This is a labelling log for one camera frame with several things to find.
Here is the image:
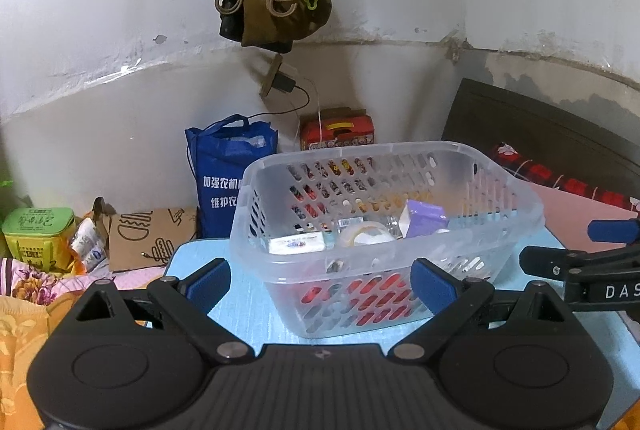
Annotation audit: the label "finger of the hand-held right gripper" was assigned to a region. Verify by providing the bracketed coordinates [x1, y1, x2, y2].
[587, 217, 640, 243]
[519, 246, 640, 283]

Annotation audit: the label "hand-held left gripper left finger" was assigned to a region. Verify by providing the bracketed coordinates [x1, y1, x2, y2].
[75, 257, 253, 363]

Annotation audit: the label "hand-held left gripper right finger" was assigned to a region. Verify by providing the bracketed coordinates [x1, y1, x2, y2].
[385, 257, 567, 363]

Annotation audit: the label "purple and white box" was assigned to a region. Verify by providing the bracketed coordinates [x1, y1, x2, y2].
[400, 199, 451, 238]

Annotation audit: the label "clear plastic bottle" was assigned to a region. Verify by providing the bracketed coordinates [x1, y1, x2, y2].
[336, 214, 407, 241]

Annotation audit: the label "clear tape roll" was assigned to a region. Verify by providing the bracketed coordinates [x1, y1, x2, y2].
[335, 220, 396, 247]

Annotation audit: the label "clear plastic perforated basket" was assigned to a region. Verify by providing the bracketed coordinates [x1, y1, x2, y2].
[229, 141, 546, 340]

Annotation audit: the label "pink bed sheet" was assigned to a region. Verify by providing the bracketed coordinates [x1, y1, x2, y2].
[520, 180, 640, 256]

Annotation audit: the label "brown printed paper bag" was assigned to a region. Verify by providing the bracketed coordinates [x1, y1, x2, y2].
[92, 196, 198, 272]

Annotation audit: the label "red patterned cloth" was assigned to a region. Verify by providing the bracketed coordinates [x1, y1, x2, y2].
[487, 142, 640, 212]

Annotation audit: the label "blue printed tote bag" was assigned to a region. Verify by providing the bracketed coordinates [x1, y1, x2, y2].
[185, 114, 278, 240]

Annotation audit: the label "white snack packets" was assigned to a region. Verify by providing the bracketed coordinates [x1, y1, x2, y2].
[70, 217, 108, 272]

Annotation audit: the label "dark wooden headboard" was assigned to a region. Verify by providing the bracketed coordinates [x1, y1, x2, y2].
[442, 78, 640, 206]

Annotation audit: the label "red printed carton box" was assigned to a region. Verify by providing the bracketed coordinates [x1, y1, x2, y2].
[300, 108, 377, 151]

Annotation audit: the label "pink floral blanket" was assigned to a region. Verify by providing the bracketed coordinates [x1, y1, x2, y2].
[0, 257, 118, 306]

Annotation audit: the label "green box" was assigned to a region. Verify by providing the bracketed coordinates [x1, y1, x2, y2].
[1, 206, 77, 273]

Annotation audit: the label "orange patterned cloth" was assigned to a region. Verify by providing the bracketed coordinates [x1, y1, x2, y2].
[0, 295, 56, 430]

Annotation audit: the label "wooden socket board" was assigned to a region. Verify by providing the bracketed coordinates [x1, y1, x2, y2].
[259, 54, 285, 98]

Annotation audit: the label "black hanging pouch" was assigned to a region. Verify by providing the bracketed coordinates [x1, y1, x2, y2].
[219, 2, 293, 56]

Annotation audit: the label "white cable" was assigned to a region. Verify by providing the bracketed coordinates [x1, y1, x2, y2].
[295, 77, 323, 146]

